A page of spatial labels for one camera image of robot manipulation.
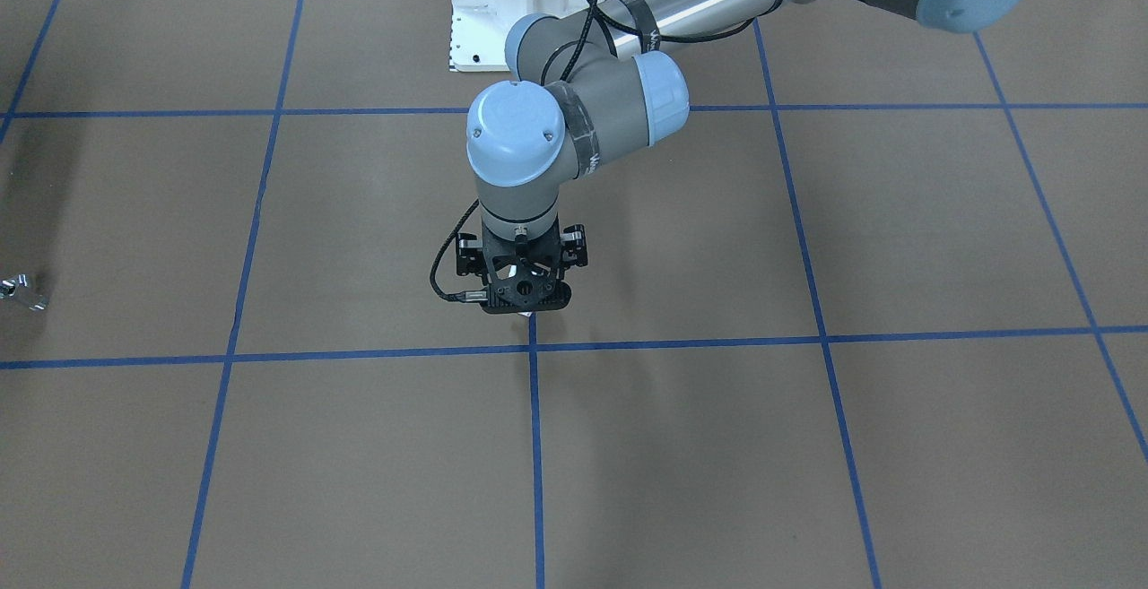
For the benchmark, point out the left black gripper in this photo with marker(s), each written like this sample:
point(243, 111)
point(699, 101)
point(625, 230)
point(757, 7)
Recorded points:
point(468, 254)

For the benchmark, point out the chrome metal pipe fitting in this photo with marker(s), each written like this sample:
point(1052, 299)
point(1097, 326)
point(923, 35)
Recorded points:
point(20, 290)

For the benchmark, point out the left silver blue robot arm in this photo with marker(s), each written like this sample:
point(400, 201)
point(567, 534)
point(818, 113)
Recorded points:
point(589, 88)

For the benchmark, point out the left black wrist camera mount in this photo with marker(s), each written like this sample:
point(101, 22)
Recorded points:
point(525, 292)

